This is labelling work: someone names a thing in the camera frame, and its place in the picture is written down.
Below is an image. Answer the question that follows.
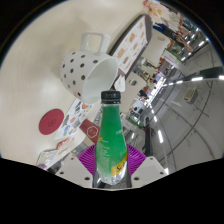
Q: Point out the flat round red coaster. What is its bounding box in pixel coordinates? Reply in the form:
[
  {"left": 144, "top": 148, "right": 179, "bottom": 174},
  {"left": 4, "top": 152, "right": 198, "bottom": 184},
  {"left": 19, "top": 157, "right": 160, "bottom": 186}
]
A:
[{"left": 38, "top": 108, "right": 65, "bottom": 136}]

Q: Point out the red sauce packet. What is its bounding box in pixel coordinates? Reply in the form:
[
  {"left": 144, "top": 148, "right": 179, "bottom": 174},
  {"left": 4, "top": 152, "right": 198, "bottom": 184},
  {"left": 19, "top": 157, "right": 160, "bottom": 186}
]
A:
[{"left": 55, "top": 138, "right": 71, "bottom": 150}]

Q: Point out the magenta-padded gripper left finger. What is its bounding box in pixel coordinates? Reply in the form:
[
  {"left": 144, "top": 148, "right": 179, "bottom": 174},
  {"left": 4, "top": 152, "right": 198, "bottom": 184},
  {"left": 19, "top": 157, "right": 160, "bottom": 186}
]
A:
[{"left": 54, "top": 143, "right": 101, "bottom": 190}]

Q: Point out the ceiling air conditioner unit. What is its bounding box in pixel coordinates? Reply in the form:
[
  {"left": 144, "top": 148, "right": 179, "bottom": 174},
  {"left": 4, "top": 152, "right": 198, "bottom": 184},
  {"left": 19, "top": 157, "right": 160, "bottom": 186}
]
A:
[{"left": 184, "top": 87, "right": 198, "bottom": 104}]

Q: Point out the clear plastic bag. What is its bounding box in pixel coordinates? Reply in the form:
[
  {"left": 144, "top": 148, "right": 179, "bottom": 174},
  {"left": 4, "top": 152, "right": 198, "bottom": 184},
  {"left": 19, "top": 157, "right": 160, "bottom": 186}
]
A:
[{"left": 35, "top": 148, "right": 63, "bottom": 168}]

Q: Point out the person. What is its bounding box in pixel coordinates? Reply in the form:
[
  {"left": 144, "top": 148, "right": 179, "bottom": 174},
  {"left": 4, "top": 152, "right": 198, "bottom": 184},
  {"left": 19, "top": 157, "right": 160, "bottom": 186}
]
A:
[{"left": 173, "top": 18, "right": 195, "bottom": 53}]

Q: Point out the white folded napkin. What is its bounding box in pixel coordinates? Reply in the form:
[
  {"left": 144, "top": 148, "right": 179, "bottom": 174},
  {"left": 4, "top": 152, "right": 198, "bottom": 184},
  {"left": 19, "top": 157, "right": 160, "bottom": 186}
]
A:
[{"left": 114, "top": 74, "right": 126, "bottom": 92}]

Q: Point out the printed paper leaflet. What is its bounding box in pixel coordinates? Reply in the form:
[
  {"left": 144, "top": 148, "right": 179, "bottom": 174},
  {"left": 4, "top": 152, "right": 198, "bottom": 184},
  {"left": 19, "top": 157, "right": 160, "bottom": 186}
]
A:
[{"left": 53, "top": 99, "right": 94, "bottom": 141}]

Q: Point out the white polka-dot mug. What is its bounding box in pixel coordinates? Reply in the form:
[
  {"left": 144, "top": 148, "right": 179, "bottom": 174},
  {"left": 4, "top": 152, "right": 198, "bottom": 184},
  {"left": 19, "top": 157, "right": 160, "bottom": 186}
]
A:
[{"left": 59, "top": 31, "right": 120, "bottom": 104}]

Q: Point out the green plastic drink bottle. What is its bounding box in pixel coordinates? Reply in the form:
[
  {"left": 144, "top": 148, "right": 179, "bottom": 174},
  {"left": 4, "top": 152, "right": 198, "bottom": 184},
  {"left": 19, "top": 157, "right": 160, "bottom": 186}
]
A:
[{"left": 92, "top": 90, "right": 130, "bottom": 186}]

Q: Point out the group of ceiling lights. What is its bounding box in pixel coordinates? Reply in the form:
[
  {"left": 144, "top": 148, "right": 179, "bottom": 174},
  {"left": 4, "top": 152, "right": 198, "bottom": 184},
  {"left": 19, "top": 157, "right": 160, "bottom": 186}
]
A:
[{"left": 146, "top": 26, "right": 224, "bottom": 174}]

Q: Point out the group of beige chairs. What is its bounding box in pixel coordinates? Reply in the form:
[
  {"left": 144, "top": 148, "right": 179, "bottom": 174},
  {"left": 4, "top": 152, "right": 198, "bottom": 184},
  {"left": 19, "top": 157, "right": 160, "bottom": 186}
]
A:
[{"left": 131, "top": 31, "right": 174, "bottom": 124}]

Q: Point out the crumpled food wrapper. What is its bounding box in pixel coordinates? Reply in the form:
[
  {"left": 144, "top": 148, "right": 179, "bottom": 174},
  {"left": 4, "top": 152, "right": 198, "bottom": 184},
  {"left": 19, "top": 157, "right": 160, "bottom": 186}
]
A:
[{"left": 143, "top": 0, "right": 168, "bottom": 24}]

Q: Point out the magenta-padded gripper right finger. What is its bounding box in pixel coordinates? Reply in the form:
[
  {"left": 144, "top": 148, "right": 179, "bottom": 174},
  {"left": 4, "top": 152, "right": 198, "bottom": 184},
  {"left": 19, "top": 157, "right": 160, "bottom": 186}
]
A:
[{"left": 124, "top": 143, "right": 169, "bottom": 188}]

